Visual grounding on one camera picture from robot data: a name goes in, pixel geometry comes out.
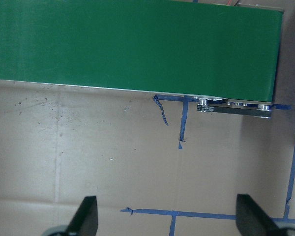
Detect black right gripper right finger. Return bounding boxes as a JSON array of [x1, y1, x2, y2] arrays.
[[236, 194, 285, 236]]

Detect green conveyor belt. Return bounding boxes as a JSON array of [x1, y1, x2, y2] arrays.
[[0, 0, 285, 119]]

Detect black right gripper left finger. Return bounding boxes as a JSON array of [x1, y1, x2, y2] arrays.
[[65, 196, 98, 236]]

